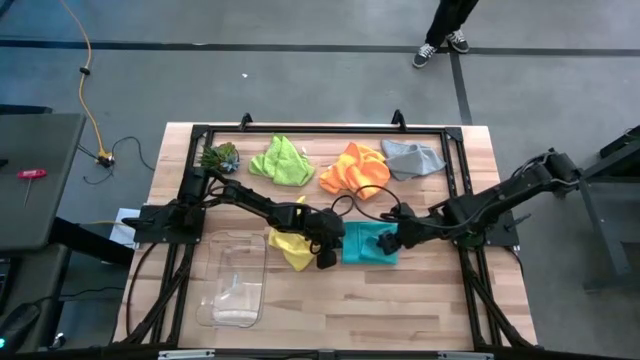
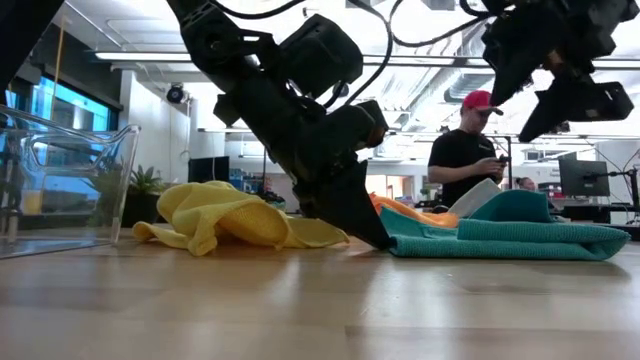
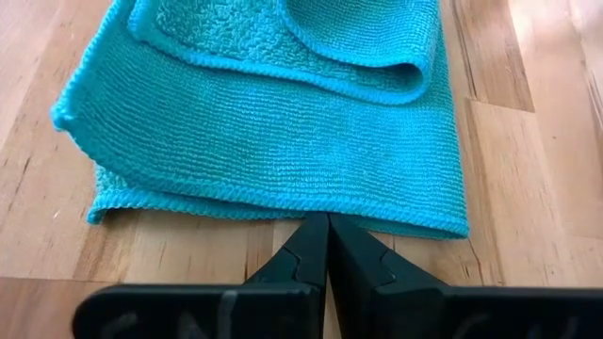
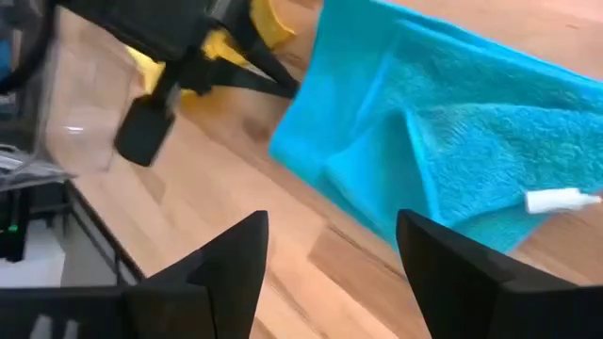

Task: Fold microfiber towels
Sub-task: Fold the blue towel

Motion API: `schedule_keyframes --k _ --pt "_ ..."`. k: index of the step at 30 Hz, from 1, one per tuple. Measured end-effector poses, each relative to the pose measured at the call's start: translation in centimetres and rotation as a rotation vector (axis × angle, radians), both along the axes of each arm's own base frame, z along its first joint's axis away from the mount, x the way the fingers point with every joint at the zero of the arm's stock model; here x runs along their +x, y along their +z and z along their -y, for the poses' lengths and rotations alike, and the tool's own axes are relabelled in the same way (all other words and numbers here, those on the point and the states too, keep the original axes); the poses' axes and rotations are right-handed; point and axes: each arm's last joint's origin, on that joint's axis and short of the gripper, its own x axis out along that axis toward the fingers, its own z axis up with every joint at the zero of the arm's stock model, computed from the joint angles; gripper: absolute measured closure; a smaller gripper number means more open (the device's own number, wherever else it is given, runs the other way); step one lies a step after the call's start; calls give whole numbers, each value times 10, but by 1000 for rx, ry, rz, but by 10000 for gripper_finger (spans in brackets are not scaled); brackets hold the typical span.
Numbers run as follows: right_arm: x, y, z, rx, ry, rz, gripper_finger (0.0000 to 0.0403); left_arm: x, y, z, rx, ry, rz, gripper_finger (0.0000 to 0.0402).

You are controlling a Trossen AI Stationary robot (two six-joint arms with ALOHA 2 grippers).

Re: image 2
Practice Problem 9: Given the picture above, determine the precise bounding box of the large glass window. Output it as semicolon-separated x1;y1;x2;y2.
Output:
4;74;121;151

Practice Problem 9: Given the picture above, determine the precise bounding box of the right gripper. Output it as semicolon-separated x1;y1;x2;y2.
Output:
482;0;635;144

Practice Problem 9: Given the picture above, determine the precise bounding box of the grey microfiber towel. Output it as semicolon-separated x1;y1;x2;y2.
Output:
448;178;503;219

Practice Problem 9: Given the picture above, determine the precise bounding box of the long ceiling light strip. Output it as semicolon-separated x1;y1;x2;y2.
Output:
94;51;194;62

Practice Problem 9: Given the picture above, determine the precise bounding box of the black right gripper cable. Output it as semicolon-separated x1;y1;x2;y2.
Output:
389;0;501;49

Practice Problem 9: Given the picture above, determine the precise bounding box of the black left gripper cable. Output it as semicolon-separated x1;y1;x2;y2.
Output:
209;0;396;109

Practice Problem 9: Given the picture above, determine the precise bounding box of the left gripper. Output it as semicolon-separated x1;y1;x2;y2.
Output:
213;74;396;250

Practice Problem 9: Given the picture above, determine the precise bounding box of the black computer monitor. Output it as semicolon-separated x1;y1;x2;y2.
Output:
558;158;611;198
187;155;231;184

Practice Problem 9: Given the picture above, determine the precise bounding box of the orange microfiber towel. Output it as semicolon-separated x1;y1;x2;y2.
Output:
368;192;460;229

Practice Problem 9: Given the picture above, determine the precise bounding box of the background black rig frame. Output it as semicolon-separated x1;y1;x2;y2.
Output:
197;127;640;201

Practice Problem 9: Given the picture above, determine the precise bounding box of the small potted succulent plant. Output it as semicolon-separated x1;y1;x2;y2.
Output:
84;162;169;229

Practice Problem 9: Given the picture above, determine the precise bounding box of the clear plastic bin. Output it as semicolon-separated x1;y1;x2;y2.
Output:
0;103;142;261

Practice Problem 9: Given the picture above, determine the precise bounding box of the yellow microfiber towel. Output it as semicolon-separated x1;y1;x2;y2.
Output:
132;179;350;258

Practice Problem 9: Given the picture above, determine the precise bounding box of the yellow extension cord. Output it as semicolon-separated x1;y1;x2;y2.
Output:
49;22;67;106

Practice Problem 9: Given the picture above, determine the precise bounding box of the teal microfiber towel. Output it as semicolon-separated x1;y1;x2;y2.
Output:
379;189;631;262

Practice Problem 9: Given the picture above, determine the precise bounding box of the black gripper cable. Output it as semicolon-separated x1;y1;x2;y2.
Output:
389;0;501;49
209;0;396;109

